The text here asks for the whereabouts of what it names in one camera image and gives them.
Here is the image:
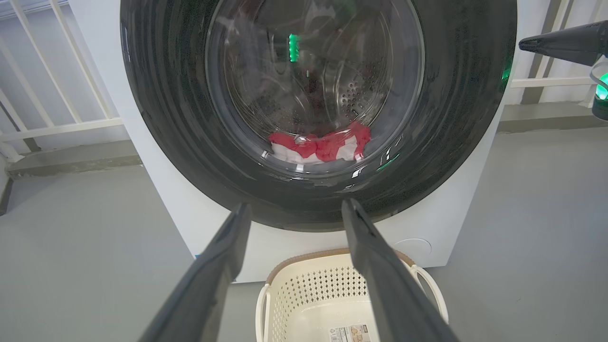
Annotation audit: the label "cream perforated laundry basket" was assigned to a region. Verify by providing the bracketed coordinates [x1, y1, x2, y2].
[255, 248, 449, 342]

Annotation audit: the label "round drain filter cover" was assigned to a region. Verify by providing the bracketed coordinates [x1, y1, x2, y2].
[394, 237, 433, 259]

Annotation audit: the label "white washing machine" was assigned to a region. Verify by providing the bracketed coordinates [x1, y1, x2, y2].
[68, 0, 551, 284]

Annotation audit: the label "red and white garment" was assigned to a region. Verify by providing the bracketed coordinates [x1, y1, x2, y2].
[268, 121, 372, 165]

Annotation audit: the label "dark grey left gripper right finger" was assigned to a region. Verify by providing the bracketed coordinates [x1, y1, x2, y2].
[341, 198, 460, 342]

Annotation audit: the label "paper label in basket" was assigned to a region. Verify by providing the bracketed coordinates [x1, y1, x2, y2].
[328, 324, 371, 342]

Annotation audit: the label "black round washing machine door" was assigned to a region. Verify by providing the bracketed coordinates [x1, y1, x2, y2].
[120, 0, 518, 233]

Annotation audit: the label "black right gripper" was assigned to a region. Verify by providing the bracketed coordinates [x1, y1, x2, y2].
[519, 20, 608, 122]

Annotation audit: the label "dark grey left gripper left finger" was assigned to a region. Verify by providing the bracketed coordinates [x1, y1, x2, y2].
[138, 203, 252, 342]

